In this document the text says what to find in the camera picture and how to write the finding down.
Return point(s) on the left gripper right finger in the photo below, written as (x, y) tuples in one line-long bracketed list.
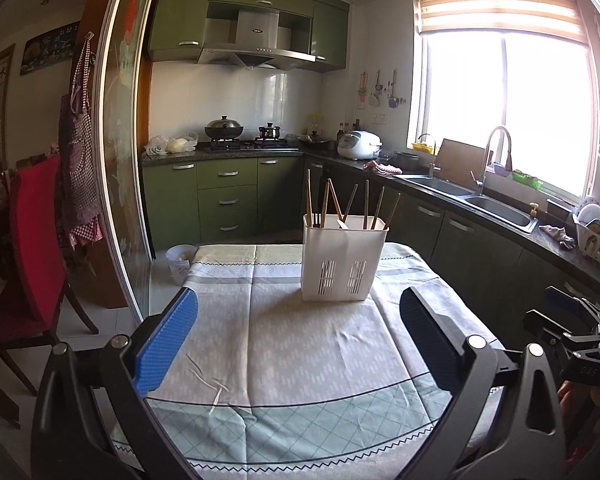
[(464, 366)]

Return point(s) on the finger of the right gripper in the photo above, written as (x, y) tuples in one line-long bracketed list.
[(567, 302)]

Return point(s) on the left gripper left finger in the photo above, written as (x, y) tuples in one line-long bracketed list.
[(133, 366)]

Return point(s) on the ridged red-end chopstick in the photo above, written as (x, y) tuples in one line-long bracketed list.
[(378, 207)]

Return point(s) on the long pale wooden chopstick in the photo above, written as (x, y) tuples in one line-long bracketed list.
[(333, 193)]

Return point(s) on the long dark wooden chopstick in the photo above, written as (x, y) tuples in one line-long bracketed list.
[(350, 201)]

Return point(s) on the ridged brown chopstick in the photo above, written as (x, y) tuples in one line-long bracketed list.
[(366, 204)]

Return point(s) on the long light wooden chopstick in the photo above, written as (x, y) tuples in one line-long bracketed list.
[(309, 207)]

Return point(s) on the long tan wooden chopstick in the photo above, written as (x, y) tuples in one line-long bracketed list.
[(324, 209)]

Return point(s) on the steel kitchen sink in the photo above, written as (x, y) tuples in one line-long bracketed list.
[(501, 212)]

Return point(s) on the steel kitchen faucet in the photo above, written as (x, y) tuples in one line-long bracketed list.
[(489, 156)]

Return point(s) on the green lower kitchen cabinets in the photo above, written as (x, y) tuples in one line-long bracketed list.
[(500, 273)]

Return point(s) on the green kitchen cabinets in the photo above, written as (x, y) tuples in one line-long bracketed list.
[(500, 273), (181, 27)]

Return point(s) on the green upper kitchen cabinets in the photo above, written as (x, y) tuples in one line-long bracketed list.
[(181, 27)]

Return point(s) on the grey dish rag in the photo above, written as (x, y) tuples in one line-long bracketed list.
[(560, 236)]

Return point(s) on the white dish rack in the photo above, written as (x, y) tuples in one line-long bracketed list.
[(586, 219)]

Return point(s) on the red upholstered chair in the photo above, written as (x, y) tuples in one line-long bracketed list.
[(30, 302)]

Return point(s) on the white waste bin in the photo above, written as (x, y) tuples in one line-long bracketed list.
[(179, 259)]

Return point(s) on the grey patterned tablecloth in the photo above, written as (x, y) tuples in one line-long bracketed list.
[(270, 386)]

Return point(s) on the white slotted utensil holder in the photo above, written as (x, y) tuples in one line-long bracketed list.
[(340, 264)]

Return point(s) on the wooden cutting board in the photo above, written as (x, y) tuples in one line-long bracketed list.
[(459, 162)]

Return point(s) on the checkered hanging apron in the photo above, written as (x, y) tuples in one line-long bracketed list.
[(81, 208)]

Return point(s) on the plastic bags on counter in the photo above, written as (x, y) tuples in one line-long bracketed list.
[(160, 146)]

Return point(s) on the pink cloth on counter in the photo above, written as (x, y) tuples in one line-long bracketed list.
[(387, 170)]

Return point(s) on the white rice cooker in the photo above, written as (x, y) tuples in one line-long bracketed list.
[(359, 145)]

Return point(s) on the black wok with lid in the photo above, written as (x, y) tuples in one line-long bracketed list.
[(223, 129)]

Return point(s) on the small black pot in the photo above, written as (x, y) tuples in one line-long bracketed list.
[(269, 132)]

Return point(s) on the window roller blind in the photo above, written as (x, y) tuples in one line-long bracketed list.
[(559, 19)]

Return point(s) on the glass sliding door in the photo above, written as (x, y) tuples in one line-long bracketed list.
[(114, 110)]

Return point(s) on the steel range hood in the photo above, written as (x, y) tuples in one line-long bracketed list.
[(255, 44)]

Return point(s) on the dark wall picture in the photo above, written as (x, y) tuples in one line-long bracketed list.
[(49, 48)]

